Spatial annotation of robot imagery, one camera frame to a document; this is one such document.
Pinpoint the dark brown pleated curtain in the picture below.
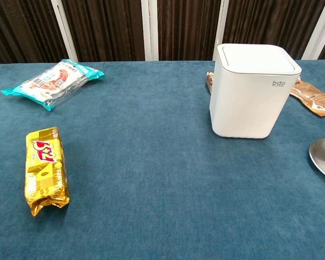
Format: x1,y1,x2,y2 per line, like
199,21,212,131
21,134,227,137
0,0,325,66

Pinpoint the white vertical frame post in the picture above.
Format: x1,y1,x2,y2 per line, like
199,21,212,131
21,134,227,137
50,0,80,62
140,0,159,62
212,0,230,61
302,0,325,61

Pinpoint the blue velvet tablecloth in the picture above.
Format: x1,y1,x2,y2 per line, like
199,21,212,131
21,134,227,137
0,60,325,260

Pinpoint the brown snack wrapper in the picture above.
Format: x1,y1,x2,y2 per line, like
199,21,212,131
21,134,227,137
206,71,325,117

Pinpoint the teal clear snack bag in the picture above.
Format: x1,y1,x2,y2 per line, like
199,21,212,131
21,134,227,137
1,59,107,112

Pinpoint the white plastic bin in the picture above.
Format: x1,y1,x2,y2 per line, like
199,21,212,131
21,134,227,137
209,43,303,139

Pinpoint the yellow biscuit packet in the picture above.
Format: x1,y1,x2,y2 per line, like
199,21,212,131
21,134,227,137
24,127,71,217

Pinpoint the white plastic container lid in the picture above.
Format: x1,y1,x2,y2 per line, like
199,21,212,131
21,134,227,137
222,45,298,73

